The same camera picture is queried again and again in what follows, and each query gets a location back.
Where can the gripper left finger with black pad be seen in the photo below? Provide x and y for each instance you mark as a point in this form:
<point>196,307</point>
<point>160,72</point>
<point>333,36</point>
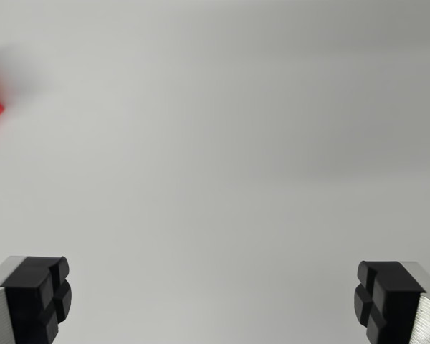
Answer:
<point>28,297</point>

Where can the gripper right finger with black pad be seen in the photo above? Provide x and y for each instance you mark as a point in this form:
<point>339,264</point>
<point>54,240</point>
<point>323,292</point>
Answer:
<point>394,301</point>

